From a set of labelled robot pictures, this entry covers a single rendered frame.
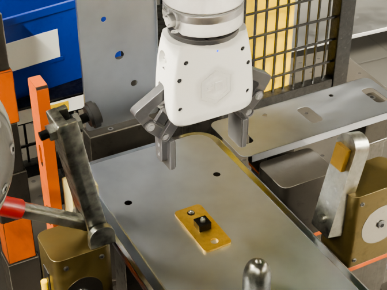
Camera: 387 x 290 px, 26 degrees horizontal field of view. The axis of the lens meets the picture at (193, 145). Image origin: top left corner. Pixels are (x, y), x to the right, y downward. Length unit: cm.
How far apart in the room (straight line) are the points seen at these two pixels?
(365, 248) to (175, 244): 25
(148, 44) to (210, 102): 31
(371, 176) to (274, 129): 21
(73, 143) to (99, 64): 33
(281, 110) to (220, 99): 37
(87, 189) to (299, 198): 37
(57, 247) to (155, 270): 12
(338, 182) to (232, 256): 16
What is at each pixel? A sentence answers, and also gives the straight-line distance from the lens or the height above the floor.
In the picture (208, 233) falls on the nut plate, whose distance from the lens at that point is 103.
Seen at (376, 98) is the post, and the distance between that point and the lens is 134.
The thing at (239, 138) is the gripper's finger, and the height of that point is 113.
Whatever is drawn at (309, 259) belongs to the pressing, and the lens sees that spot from 100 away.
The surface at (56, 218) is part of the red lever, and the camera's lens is 92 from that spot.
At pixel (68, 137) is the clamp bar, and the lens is 85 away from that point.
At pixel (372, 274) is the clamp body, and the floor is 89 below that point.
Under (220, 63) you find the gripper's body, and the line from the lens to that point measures 88.
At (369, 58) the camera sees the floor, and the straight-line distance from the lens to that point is 354.
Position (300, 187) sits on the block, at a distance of 115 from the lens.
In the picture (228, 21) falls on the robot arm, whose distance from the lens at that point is 84.
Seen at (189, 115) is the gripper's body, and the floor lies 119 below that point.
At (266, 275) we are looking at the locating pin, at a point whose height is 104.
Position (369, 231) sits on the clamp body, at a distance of 108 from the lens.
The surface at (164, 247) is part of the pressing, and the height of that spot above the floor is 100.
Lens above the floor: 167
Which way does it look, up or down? 35 degrees down
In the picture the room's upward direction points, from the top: straight up
